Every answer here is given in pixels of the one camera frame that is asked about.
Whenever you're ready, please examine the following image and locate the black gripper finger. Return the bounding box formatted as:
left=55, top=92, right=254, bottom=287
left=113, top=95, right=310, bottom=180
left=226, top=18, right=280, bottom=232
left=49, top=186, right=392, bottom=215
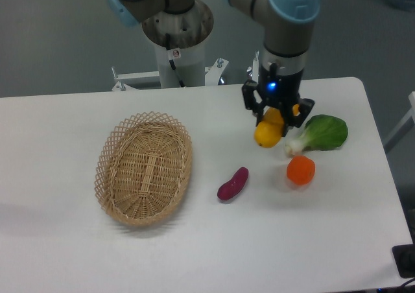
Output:
left=281, top=99, right=315, bottom=137
left=241, top=80, right=266, bottom=126

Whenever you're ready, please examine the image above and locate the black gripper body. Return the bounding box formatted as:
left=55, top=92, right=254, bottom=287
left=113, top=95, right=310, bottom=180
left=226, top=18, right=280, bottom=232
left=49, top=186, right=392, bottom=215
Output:
left=257, top=63, right=303, bottom=109

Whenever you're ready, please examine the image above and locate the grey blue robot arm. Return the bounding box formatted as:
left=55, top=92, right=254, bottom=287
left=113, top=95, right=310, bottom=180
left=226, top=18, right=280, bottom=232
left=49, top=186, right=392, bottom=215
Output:
left=107, top=0, right=320, bottom=133

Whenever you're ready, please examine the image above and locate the woven wicker basket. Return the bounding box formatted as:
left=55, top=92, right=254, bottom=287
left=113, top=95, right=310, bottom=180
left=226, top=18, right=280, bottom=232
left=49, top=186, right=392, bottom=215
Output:
left=95, top=111, right=193, bottom=227

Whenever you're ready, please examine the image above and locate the green bok choy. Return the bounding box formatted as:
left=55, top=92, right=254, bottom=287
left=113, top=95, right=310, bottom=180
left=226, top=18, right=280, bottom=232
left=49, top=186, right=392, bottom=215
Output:
left=284, top=114, right=349, bottom=156

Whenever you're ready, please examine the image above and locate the orange fruit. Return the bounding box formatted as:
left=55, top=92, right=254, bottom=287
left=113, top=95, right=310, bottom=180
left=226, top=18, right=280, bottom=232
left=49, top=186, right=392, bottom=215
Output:
left=286, top=156, right=316, bottom=185

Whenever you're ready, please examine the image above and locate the purple sweet potato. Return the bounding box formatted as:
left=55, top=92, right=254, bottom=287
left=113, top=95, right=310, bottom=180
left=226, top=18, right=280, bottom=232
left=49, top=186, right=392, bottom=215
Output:
left=217, top=167, right=249, bottom=201

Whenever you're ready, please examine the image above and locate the black device at table edge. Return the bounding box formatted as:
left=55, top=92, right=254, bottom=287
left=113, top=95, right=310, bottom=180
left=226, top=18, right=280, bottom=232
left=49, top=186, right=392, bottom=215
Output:
left=392, top=244, right=414, bottom=279

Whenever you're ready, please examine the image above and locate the white metal base frame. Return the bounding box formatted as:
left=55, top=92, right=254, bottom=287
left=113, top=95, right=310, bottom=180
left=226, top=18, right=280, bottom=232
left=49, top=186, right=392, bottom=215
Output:
left=112, top=51, right=259, bottom=91

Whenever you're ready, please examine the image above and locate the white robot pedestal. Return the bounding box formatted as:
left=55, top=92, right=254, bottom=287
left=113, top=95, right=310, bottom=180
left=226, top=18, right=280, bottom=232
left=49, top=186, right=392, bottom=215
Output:
left=154, top=43, right=205, bottom=88

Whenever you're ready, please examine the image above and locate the white table leg bracket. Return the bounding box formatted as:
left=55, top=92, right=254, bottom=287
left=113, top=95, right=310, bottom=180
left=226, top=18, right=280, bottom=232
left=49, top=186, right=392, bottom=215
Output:
left=383, top=91, right=414, bottom=154

